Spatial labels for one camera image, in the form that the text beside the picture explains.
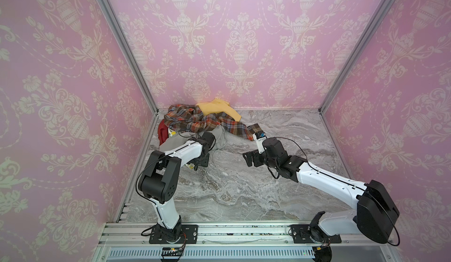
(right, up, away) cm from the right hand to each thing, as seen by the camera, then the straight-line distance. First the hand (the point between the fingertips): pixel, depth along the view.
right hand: (251, 151), depth 83 cm
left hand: (-27, -7, +11) cm, 31 cm away
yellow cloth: (-18, +26, +34) cm, 46 cm away
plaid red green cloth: (-38, +17, +16) cm, 44 cm away
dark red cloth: (-49, +9, +17) cm, 52 cm away
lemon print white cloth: (-31, -8, +7) cm, 32 cm away
